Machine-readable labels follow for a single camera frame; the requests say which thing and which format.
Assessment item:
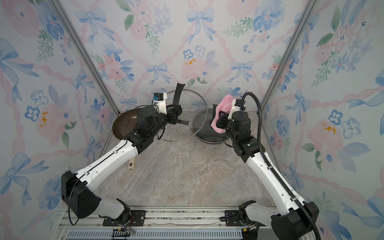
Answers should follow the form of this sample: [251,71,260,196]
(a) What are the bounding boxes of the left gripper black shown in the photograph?
[150,104,181,140]

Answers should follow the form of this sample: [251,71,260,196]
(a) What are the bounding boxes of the pink cloth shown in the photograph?
[210,94,235,134]

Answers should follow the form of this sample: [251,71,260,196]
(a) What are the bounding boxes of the glass pot lid black handle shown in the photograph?
[191,105,230,144]

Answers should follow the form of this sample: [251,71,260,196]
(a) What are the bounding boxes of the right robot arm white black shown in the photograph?
[217,111,321,240]

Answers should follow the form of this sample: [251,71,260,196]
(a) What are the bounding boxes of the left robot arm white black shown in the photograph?
[61,105,183,226]

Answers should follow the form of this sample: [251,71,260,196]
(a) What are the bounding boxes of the black frying pan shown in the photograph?
[174,109,230,144]

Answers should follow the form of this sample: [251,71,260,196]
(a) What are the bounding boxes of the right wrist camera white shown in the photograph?
[228,99,246,120]

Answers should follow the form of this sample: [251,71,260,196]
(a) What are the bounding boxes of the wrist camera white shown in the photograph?
[153,93,168,115]
[228,99,246,120]

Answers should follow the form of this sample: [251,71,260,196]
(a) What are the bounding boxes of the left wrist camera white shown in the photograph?
[153,93,168,115]

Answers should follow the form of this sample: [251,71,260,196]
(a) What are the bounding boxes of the steel pan beige handle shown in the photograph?
[112,108,141,171]

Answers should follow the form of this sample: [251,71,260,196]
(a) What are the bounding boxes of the aluminium frame post left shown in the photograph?
[48,0,120,115]

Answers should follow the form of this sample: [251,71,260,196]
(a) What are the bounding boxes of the aluminium frame post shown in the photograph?
[259,0,319,116]
[48,0,120,115]

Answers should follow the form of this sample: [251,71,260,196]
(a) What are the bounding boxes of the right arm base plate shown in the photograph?
[221,210,247,227]

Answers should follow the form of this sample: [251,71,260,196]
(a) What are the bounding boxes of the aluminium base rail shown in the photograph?
[53,207,277,240]

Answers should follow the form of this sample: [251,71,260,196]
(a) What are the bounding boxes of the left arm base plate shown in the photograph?
[103,210,147,227]

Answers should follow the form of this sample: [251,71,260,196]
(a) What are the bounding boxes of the aluminium frame post right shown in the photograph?
[259,0,319,116]

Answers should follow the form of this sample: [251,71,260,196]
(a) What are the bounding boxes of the black corrugated cable hose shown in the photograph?
[239,91,322,240]

